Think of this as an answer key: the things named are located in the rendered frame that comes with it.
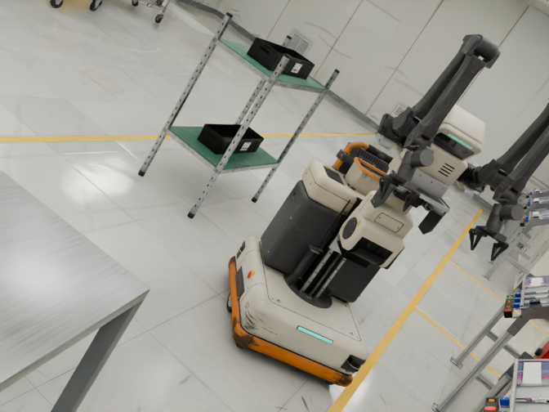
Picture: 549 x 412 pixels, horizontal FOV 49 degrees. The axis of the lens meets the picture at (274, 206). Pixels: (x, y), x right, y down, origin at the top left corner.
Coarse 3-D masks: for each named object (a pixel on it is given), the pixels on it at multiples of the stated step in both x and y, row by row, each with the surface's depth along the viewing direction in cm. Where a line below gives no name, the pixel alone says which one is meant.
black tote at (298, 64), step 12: (252, 48) 343; (264, 48) 340; (276, 48) 369; (288, 48) 382; (264, 60) 340; (276, 60) 340; (288, 60) 353; (300, 60) 366; (288, 72) 363; (300, 72) 377
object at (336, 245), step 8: (336, 240) 273; (360, 240) 251; (368, 240) 252; (336, 248) 274; (352, 248) 255; (360, 248) 251; (368, 248) 254; (376, 248) 254; (384, 248) 254; (344, 256) 261; (352, 256) 261; (360, 256) 256; (368, 256) 255; (376, 256) 254; (384, 256) 256; (360, 264) 264; (368, 264) 264
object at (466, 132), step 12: (456, 108) 233; (444, 120) 230; (456, 120) 231; (468, 120) 234; (480, 120) 238; (444, 132) 230; (456, 132) 229; (468, 132) 232; (480, 132) 235; (444, 144) 237; (456, 144) 235; (468, 144) 232; (480, 144) 235; (456, 156) 242; (468, 156) 239
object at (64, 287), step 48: (0, 192) 123; (0, 240) 110; (48, 240) 118; (0, 288) 100; (48, 288) 106; (96, 288) 114; (144, 288) 123; (0, 336) 91; (48, 336) 97; (96, 336) 126; (0, 384) 84
